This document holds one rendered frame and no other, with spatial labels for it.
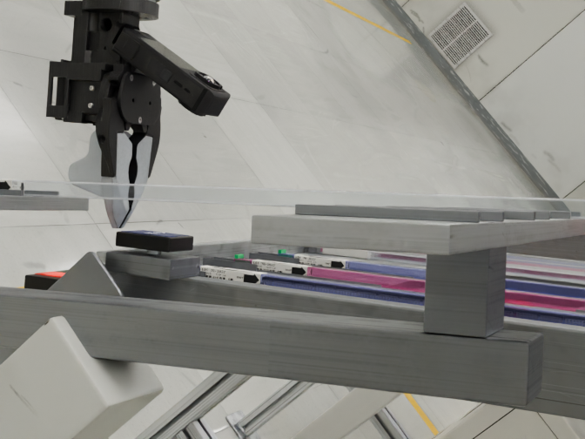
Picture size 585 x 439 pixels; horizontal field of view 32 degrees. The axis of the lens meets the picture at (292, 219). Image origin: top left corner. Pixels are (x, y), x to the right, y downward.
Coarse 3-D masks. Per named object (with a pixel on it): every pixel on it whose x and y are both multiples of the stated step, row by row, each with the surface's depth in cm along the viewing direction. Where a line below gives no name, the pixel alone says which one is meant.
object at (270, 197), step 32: (32, 192) 72; (64, 192) 71; (96, 192) 70; (128, 192) 69; (160, 192) 68; (192, 192) 67; (224, 192) 66; (256, 192) 65; (288, 192) 64; (320, 192) 63; (352, 192) 63; (384, 192) 62
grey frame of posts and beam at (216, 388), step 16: (208, 384) 161; (224, 384) 160; (240, 384) 161; (192, 400) 162; (208, 400) 161; (160, 416) 164; (176, 416) 164; (192, 416) 162; (144, 432) 165; (160, 432) 165; (176, 432) 163
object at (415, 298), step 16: (304, 288) 88; (320, 288) 88; (336, 288) 87; (352, 288) 87; (368, 288) 86; (384, 288) 86; (416, 304) 85; (512, 304) 83; (544, 320) 81; (560, 320) 80; (576, 320) 80
